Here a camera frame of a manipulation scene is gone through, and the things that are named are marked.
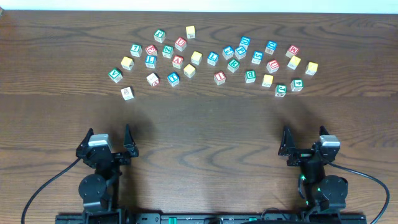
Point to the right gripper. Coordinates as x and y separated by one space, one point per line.
304 155

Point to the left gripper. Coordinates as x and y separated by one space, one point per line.
109 157

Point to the yellow O block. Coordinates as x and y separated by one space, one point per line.
267 80

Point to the blue l block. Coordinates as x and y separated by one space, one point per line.
151 61
212 58

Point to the green R block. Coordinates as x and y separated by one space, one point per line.
233 65

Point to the yellow C block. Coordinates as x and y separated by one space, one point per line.
196 57

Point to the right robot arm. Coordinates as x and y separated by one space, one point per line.
322 193

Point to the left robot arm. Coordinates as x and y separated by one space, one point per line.
100 190

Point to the green 4 block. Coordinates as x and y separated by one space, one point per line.
296 85

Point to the green J block lower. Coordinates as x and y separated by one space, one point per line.
280 90

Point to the green j block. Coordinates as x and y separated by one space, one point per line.
280 90
159 35

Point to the plain wooden picture block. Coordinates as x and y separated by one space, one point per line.
127 93

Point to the yellow G block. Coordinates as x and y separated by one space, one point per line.
311 68

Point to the green V block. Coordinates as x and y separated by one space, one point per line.
116 75

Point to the yellow X block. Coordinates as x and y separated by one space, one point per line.
294 62

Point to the red U block right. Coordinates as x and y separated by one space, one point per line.
272 66

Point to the red u block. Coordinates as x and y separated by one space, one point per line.
272 66
180 44

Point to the plain red-edged block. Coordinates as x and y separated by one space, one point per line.
153 79

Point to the green B block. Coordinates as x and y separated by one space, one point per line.
250 76

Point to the yellow block far left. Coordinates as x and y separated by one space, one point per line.
127 63

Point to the red M block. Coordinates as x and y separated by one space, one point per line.
292 51

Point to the blue 5 block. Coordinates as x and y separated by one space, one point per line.
257 57

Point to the blue T block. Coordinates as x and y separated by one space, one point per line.
173 79

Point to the blue D block right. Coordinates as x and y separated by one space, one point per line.
270 47

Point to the blue d block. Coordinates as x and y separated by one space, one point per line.
244 42
270 47

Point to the green 7 block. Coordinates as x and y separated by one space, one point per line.
136 50

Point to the red I block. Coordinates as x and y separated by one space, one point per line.
219 78

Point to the red E block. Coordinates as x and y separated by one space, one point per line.
151 50

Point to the blue P block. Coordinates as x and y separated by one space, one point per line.
240 52

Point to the red A block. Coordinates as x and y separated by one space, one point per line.
177 61

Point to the green Z block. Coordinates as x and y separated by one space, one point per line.
167 51

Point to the yellow block centre left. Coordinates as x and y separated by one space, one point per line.
189 71

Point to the blue D block upper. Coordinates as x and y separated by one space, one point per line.
244 42

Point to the blue 2 block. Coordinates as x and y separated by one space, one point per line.
228 52

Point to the green J block top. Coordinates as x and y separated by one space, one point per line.
159 35

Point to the red U block left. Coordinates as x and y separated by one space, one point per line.
180 44

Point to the yellow S block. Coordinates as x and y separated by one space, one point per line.
190 31

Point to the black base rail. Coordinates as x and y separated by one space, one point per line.
154 218

